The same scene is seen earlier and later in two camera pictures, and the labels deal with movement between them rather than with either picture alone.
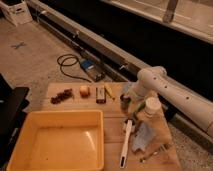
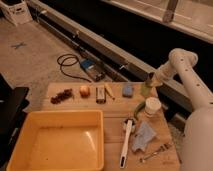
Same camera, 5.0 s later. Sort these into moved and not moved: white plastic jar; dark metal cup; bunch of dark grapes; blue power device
Moved: dark metal cup
Not moved: bunch of dark grapes; white plastic jar; blue power device
